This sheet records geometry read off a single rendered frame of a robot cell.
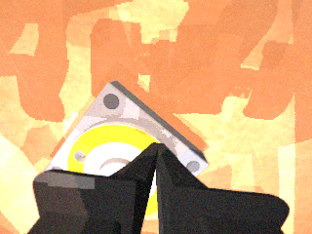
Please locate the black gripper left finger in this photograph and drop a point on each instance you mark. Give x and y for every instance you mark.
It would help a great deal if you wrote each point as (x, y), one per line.
(122, 196)

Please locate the yellow round plate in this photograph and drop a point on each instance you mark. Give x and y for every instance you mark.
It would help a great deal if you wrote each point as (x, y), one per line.
(112, 140)

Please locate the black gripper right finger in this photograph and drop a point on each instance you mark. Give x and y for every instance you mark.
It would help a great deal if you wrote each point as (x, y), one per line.
(182, 198)

